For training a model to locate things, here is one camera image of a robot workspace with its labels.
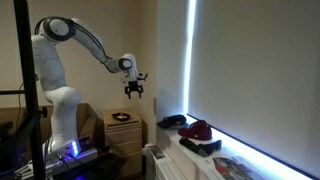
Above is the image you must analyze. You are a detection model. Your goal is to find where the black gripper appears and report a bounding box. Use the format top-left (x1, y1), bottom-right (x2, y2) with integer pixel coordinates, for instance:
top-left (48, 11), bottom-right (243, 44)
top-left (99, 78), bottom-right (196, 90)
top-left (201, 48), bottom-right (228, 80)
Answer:
top-left (124, 80), bottom-right (145, 100)

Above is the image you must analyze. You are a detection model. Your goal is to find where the thin wooden drawer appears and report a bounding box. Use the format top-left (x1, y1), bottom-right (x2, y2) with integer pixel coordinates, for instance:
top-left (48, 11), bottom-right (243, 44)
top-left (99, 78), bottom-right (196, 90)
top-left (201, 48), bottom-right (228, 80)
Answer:
top-left (104, 121), bottom-right (143, 135)

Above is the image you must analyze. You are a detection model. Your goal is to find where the light wooden drawer cabinet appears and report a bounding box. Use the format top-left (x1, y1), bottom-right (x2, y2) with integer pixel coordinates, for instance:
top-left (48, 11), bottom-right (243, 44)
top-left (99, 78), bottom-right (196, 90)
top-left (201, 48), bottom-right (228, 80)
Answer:
top-left (102, 107), bottom-right (144, 178)

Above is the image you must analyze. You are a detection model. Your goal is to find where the navy baseball cap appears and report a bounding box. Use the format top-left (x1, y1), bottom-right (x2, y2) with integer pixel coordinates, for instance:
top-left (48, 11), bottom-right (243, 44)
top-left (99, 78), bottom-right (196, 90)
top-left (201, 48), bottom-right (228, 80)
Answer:
top-left (156, 114), bottom-right (189, 131)

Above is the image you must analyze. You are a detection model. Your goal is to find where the brown leather sofa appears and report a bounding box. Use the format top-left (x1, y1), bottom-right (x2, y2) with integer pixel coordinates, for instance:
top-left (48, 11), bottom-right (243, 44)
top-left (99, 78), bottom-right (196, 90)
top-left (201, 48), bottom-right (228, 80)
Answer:
top-left (0, 102), bottom-right (100, 148)

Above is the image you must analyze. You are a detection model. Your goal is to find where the small photo booklet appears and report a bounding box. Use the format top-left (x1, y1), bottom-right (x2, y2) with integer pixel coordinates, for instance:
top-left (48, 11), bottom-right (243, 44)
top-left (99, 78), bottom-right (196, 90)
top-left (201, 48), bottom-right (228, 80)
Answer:
top-left (150, 146), bottom-right (167, 161)

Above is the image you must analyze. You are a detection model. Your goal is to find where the maroon baseball cap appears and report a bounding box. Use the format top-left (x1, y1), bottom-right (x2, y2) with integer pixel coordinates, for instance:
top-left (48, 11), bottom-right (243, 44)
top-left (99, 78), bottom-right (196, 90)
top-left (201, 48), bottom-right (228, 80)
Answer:
top-left (177, 119), bottom-right (214, 142)

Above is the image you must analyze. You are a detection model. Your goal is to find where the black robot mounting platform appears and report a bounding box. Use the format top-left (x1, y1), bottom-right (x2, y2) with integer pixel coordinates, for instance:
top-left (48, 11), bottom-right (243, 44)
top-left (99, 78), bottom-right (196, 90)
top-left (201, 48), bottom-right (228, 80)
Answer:
top-left (13, 137), bottom-right (128, 180)

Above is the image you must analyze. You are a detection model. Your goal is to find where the white window sill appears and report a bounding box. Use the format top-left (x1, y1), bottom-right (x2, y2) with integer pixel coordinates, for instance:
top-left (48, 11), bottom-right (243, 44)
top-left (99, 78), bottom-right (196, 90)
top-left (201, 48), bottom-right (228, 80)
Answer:
top-left (155, 114), bottom-right (304, 180)

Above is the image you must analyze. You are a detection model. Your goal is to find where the grey window roller blind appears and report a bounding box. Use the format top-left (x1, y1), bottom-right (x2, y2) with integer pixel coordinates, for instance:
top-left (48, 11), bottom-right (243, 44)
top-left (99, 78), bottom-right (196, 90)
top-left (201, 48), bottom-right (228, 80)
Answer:
top-left (187, 0), bottom-right (320, 180)

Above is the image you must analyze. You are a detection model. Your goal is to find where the printed magazine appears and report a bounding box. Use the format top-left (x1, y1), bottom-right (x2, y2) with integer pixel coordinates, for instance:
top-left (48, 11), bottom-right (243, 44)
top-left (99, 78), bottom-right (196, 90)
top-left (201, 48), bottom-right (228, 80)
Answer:
top-left (203, 155), bottom-right (269, 180)

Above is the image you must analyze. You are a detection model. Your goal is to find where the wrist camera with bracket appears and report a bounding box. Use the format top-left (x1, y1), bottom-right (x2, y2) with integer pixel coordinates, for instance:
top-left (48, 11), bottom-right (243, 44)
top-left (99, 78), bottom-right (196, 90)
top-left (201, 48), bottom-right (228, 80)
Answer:
top-left (120, 72), bottom-right (150, 85)

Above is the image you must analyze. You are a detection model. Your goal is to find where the black ring-shaped object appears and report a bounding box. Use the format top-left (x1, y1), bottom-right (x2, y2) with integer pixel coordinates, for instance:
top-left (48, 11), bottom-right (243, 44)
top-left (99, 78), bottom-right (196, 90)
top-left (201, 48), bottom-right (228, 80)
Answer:
top-left (111, 111), bottom-right (131, 122)

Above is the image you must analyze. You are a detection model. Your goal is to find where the aluminium extrusion rail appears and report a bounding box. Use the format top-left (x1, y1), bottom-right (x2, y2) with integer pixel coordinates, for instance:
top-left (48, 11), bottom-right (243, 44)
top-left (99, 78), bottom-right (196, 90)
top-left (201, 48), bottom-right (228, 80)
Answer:
top-left (44, 147), bottom-right (100, 174)

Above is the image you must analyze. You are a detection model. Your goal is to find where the black camera stand pole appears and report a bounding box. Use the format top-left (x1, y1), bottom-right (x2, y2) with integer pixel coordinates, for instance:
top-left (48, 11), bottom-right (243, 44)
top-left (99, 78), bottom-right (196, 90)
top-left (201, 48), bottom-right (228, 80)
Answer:
top-left (0, 0), bottom-right (48, 180)

